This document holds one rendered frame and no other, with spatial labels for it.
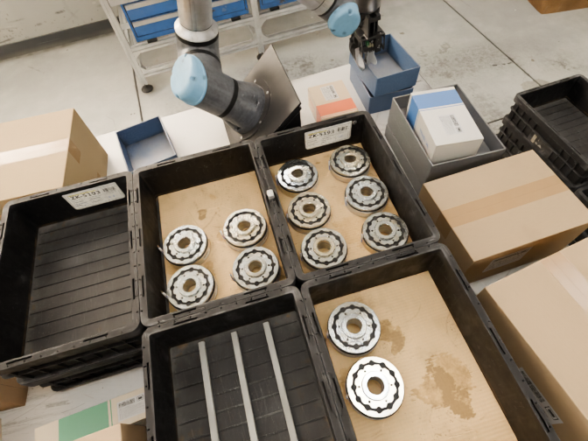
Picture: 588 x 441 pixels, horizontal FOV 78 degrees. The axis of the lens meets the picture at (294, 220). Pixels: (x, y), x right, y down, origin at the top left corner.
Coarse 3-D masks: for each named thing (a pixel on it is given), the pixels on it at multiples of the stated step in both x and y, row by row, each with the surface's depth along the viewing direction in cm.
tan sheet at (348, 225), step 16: (320, 160) 98; (272, 176) 96; (320, 176) 95; (320, 192) 92; (336, 192) 92; (336, 208) 90; (288, 224) 88; (336, 224) 87; (352, 224) 87; (352, 240) 85; (352, 256) 82; (304, 272) 81
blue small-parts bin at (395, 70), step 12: (384, 48) 128; (396, 48) 123; (384, 60) 127; (396, 60) 126; (408, 60) 119; (360, 72) 121; (372, 72) 114; (384, 72) 124; (396, 72) 124; (408, 72) 114; (372, 84) 116; (384, 84) 115; (396, 84) 117; (408, 84) 118
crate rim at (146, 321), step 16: (240, 144) 90; (176, 160) 88; (256, 160) 86; (272, 208) 79; (272, 224) 77; (144, 256) 75; (288, 256) 72; (144, 272) 73; (288, 272) 71; (144, 288) 71; (256, 288) 69; (272, 288) 69; (144, 304) 69; (208, 304) 68; (224, 304) 68; (144, 320) 68; (160, 320) 67
